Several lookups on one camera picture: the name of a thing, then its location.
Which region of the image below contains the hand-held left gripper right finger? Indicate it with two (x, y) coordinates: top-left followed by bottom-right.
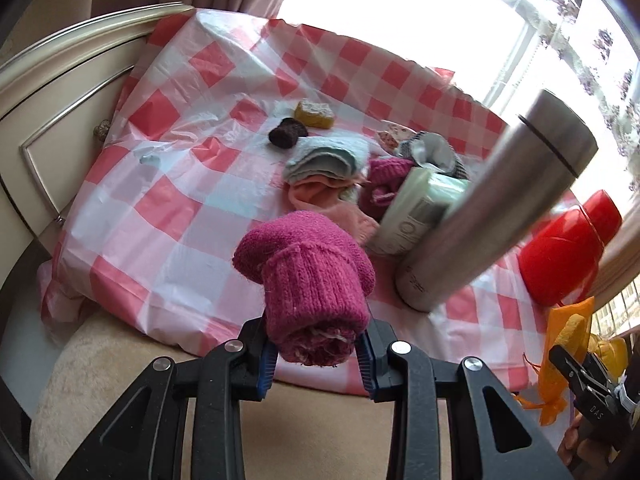
(355, 322), (573, 480)

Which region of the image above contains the light blue folded cloth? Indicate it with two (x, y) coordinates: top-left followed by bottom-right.
(284, 135), (371, 183)

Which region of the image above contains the beige plush cushion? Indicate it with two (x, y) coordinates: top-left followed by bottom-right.
(30, 310), (566, 480)

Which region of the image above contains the dark brown rolled sock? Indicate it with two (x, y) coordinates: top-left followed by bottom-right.
(268, 117), (309, 148)

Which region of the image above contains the pink checked plastic tablecloth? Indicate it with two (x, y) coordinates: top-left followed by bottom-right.
(40, 7), (581, 395)

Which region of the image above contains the yellow sponge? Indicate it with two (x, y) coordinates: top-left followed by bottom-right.
(293, 100), (335, 127)

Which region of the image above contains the person's right hand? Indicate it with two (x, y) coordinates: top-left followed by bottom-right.
(557, 417), (621, 468)

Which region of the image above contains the yellow leather sofa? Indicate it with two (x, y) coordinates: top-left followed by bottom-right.
(587, 335), (629, 377)

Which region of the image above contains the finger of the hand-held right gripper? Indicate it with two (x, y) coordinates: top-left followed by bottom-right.
(548, 345), (613, 398)

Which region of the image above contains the floral sheer curtain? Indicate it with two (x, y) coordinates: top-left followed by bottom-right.
(425, 0), (640, 158)

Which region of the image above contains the magenta knit sock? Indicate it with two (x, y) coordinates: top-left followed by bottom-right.
(232, 211), (377, 367)
(357, 157), (413, 221)

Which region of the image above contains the grey checked cloth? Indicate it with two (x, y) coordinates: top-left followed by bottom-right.
(397, 131), (469, 179)

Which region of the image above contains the orange mesh bag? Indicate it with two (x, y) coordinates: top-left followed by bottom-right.
(516, 296), (596, 427)

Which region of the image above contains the red plastic thermos jug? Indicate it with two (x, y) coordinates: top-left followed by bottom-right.
(517, 190), (623, 307)

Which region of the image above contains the cream wooden cabinet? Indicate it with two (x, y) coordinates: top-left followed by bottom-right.
(0, 2), (196, 266)

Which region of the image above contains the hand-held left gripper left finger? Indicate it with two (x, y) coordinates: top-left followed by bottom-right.
(55, 317), (278, 480)

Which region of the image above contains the stainless steel thermos bottle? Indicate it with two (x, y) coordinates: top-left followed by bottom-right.
(395, 88), (599, 312)

